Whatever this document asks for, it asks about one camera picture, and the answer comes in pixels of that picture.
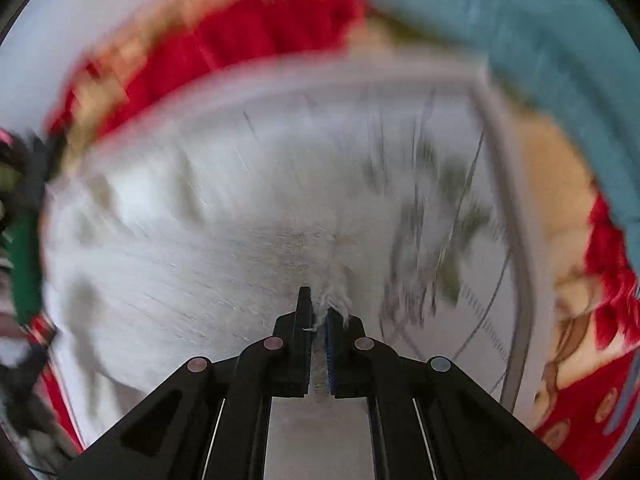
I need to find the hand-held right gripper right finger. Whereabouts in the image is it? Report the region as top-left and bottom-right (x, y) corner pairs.
(325, 308), (581, 480)

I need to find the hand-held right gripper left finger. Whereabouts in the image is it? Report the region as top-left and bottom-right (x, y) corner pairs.
(60, 286), (314, 480)

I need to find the white fuzzy sweater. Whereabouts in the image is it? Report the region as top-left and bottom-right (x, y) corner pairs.
(42, 110), (451, 431)

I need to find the dark cloth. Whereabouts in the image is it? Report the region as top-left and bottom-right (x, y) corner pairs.
(0, 345), (81, 466)

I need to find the white patterned sheet, grey border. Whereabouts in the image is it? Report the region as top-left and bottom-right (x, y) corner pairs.
(50, 57), (546, 453)

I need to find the red floral blanket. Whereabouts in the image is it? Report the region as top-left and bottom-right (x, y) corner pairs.
(42, 0), (640, 466)

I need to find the light blue jacket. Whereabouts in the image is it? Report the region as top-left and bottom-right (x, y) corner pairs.
(345, 0), (640, 241)

